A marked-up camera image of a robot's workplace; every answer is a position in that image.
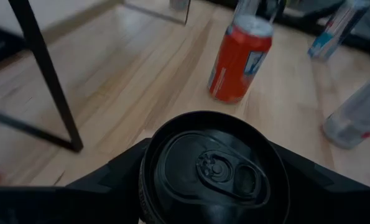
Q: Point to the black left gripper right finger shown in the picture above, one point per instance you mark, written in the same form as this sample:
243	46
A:
327	199

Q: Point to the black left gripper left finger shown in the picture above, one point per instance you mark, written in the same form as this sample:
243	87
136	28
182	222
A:
79	202

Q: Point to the Celsius can with pink band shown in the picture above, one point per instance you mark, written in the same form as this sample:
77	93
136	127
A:
355	118

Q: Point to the Celsius can with orange script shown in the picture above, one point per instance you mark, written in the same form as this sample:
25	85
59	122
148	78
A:
215	168

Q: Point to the red Fanta can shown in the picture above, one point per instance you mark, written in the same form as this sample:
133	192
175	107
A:
237	62

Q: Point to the blue silver energy drink can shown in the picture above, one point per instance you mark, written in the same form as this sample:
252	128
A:
334	34

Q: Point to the wooden shelf with black legs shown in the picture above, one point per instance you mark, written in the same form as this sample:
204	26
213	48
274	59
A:
44	77

